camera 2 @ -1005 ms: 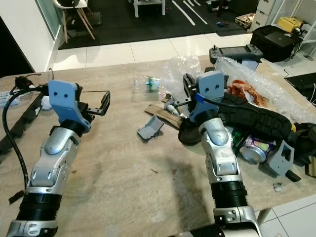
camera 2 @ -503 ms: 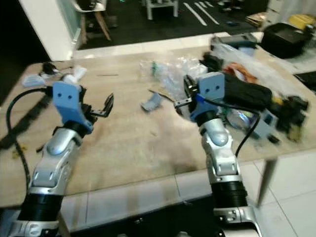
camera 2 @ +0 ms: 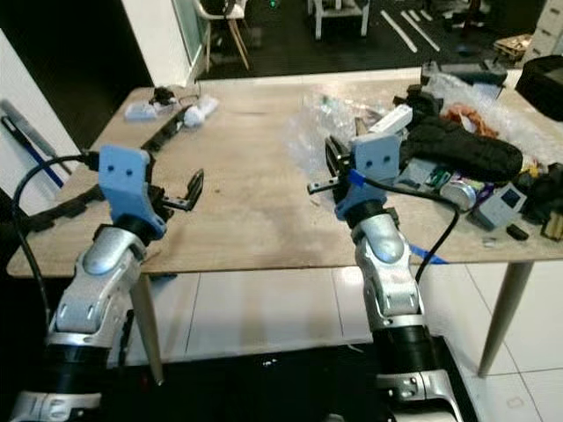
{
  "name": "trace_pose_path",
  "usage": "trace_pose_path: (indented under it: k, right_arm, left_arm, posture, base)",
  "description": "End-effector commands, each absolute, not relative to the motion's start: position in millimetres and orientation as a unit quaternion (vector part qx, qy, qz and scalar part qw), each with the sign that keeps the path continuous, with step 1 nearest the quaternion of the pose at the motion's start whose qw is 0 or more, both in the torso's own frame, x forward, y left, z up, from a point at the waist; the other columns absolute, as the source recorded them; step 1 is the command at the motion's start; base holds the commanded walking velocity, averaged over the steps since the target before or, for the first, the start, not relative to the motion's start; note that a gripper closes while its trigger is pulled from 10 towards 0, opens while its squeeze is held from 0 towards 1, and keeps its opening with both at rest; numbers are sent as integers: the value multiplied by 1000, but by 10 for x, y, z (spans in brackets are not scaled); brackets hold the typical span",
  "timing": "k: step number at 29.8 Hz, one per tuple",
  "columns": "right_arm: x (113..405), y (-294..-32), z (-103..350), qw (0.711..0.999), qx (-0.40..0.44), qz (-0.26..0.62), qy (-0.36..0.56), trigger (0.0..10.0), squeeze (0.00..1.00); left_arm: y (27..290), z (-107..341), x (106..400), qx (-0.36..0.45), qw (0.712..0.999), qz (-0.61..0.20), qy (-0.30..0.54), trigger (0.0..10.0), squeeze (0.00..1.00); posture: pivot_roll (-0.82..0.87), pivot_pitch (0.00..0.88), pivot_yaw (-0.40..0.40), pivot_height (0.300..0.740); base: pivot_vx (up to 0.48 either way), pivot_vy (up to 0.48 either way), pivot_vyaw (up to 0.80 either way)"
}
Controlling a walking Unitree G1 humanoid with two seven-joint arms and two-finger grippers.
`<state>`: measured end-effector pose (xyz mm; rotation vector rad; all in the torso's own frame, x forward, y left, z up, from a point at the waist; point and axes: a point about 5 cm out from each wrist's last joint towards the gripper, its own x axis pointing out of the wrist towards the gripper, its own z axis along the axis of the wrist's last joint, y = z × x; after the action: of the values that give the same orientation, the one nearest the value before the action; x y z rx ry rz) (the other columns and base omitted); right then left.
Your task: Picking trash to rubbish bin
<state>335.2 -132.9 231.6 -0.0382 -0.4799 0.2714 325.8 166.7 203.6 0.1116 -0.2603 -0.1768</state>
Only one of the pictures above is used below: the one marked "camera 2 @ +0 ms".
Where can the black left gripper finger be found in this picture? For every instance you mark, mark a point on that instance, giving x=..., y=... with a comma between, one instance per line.
x=193, y=189

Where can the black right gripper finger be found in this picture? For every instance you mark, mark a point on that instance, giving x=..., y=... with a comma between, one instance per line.
x=335, y=154
x=325, y=186

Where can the clear plastic bag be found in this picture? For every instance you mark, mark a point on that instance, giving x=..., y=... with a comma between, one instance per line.
x=325, y=132

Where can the black strip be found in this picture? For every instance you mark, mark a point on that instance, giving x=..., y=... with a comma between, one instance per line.
x=169, y=136

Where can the wooden table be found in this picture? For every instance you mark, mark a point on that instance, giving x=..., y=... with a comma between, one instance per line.
x=246, y=220

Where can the white tube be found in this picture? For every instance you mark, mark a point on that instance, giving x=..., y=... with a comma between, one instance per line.
x=391, y=119

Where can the small white box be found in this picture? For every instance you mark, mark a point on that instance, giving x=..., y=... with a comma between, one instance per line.
x=141, y=112

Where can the small black gadget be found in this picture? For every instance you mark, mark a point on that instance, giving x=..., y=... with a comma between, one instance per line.
x=164, y=96

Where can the silver drink can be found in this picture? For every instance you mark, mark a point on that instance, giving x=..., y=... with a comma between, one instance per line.
x=459, y=189

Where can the long black textured sleeve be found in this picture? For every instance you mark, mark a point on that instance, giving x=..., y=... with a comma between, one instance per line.
x=466, y=151

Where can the orange crumpled wrapper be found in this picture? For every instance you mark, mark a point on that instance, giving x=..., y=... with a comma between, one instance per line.
x=466, y=119

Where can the white stool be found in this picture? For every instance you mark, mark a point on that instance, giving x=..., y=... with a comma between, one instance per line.
x=339, y=16

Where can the white pillar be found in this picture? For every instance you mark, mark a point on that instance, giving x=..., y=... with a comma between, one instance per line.
x=158, y=40

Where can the white box device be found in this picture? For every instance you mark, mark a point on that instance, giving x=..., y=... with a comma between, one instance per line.
x=501, y=207

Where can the white chair wooden legs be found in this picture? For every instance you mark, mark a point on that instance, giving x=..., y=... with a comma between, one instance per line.
x=224, y=26

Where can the small black block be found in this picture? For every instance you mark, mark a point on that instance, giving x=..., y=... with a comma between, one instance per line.
x=517, y=232

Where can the wooden crate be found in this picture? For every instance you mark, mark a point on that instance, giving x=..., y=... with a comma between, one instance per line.
x=512, y=47

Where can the white cabinet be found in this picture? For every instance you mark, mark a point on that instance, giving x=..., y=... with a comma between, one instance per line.
x=545, y=26

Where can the pale blue right wrist camera mount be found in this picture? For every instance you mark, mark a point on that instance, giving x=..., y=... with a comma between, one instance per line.
x=374, y=171

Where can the pale blue wrist camera mount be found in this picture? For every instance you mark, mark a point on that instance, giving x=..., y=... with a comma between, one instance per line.
x=374, y=171
x=127, y=185

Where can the pale blue left wrist camera mount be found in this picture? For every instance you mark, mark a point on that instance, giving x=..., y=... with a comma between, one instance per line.
x=127, y=185

